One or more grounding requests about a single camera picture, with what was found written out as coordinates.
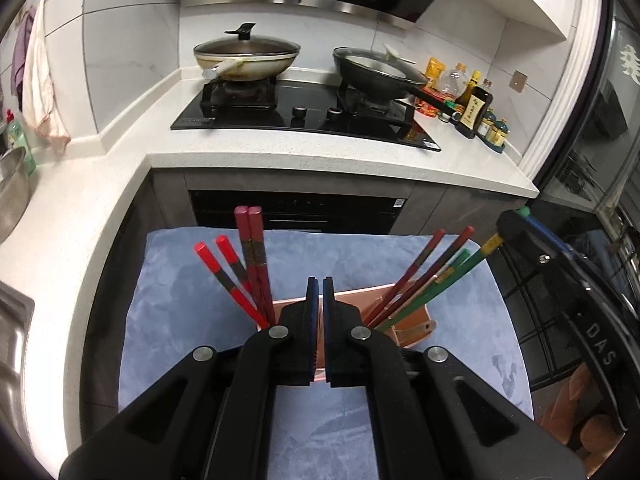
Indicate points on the bright red chopstick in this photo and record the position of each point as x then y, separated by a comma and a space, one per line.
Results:
222, 277
233, 262

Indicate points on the clear oil bottle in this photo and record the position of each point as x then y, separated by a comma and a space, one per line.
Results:
453, 82

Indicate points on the black frying pan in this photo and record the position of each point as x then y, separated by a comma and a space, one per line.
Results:
380, 76

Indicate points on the right hand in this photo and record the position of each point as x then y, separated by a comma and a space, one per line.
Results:
577, 421

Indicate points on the green dish soap bottle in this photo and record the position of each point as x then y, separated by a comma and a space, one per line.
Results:
18, 140

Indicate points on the black gas stove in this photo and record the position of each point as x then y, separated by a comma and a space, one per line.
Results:
302, 106

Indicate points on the pink perforated utensil holder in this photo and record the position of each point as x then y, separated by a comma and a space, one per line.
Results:
406, 333

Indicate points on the red snack packet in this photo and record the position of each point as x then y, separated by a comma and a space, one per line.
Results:
438, 104

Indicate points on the maroon chopstick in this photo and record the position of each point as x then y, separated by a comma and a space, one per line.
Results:
411, 270
451, 250

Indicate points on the dark soy sauce bottle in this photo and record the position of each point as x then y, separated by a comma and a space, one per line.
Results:
479, 101

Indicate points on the yellow packet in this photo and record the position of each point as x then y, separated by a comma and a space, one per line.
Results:
433, 71

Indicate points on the purple hanging cloth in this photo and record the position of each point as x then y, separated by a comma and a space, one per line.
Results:
19, 54

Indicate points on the green chopstick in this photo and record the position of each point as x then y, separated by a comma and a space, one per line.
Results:
433, 291
435, 279

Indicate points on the steel sink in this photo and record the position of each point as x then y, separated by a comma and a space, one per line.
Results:
16, 316

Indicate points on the cream wok with lid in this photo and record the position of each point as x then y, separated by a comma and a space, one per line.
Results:
243, 56

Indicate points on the cream hanging towel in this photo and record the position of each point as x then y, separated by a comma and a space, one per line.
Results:
39, 104

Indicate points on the steel mixing bowl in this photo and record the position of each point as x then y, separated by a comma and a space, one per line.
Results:
14, 190

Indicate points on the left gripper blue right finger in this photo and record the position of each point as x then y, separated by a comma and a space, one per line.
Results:
328, 301

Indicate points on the condiment jar rack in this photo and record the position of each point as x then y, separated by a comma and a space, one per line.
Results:
493, 131

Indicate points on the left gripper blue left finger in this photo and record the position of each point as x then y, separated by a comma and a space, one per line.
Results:
311, 327

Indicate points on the dark red chopstick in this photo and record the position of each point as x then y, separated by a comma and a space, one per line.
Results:
260, 257
243, 226

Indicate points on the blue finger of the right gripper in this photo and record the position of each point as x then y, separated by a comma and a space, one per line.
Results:
545, 237

